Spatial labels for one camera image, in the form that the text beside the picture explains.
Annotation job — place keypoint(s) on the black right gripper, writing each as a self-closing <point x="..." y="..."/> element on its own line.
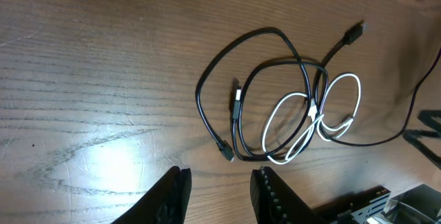
<point x="274" y="202"/>

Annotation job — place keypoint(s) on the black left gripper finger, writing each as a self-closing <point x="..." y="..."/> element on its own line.
<point x="164" y="203"/>

